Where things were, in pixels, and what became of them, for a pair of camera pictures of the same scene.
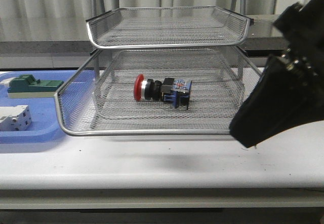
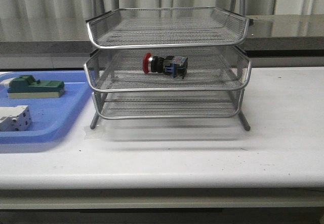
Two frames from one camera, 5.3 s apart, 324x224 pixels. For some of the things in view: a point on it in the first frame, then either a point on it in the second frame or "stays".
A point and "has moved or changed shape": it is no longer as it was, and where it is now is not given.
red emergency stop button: x=177 y=91 -> x=170 y=65
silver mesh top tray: x=168 y=27 stays
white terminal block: x=15 y=118 stays
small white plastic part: x=5 y=82 stays
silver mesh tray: x=98 y=99 has moved or changed shape
